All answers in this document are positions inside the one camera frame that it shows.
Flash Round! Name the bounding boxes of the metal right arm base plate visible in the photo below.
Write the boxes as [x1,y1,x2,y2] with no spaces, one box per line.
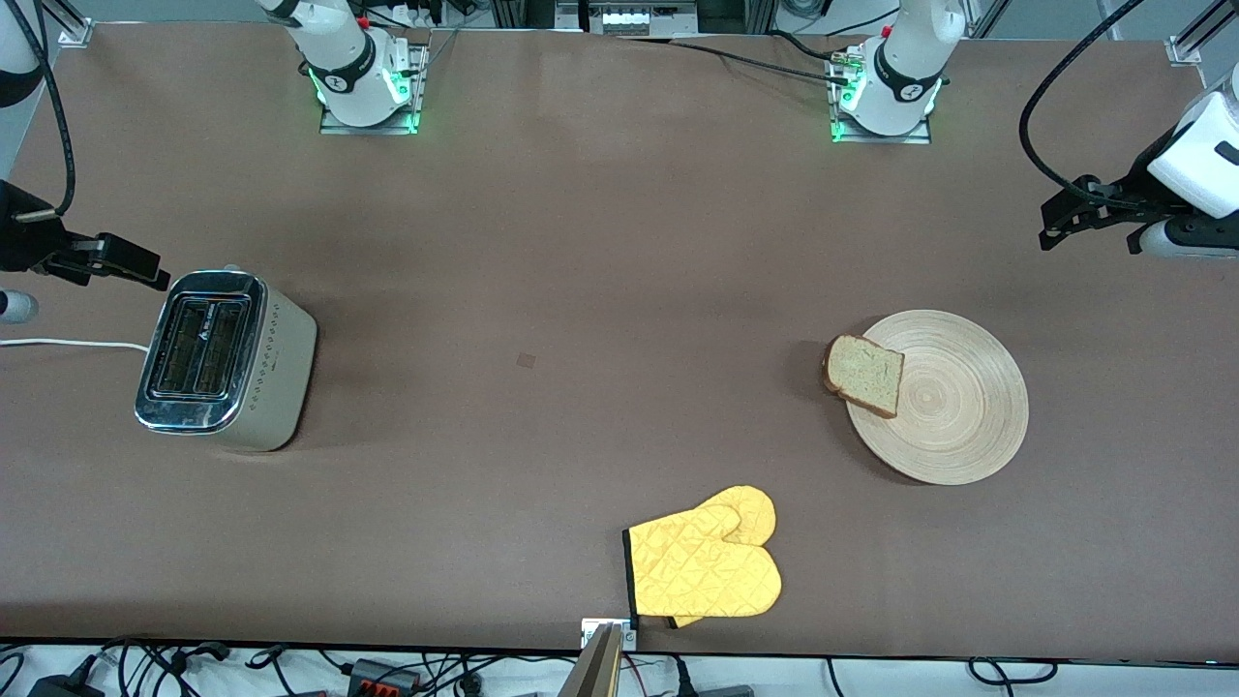
[319,41,427,136]

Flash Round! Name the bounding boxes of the thick black table cable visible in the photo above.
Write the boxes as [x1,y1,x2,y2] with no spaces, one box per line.
[768,29,858,67]

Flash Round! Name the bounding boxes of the round wooden plate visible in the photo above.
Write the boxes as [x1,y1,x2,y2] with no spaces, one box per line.
[844,310,1030,486]

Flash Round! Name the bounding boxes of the white power strip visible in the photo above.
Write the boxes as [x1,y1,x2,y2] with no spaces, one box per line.
[586,3,698,36]

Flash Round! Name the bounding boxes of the metal table edge bracket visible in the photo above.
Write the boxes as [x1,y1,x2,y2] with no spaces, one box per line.
[581,618,638,651]

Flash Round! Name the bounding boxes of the white toaster power cable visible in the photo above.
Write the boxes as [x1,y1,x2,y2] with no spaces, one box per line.
[0,337,152,354]

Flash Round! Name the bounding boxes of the thin black table cable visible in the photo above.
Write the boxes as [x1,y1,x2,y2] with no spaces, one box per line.
[618,37,853,86]

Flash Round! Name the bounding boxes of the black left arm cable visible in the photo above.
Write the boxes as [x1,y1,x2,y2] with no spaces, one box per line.
[1019,0,1163,209]

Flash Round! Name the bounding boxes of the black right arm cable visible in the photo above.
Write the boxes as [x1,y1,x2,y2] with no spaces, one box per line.
[5,0,78,219]

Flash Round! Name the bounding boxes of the black connector with orange levers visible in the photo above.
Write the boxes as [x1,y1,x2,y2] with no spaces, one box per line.
[347,658,424,694]

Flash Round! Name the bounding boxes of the yellow quilted oven mitt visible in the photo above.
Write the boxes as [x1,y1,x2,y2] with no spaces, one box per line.
[623,503,783,621]
[668,485,778,630]

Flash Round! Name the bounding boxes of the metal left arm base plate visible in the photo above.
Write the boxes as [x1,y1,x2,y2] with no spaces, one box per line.
[831,46,933,145]

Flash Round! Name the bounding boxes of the silver two-slot toaster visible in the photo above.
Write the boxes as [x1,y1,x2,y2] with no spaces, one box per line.
[134,266,318,453]

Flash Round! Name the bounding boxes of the brown bread slice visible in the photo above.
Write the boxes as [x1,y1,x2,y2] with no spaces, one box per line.
[822,335,906,419]

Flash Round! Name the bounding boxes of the aluminium camera mount beam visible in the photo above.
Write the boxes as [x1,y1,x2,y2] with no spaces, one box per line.
[557,622,625,697]

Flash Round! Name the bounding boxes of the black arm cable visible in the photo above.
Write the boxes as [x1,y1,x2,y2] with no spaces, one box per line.
[5,0,78,219]
[1019,0,1163,209]

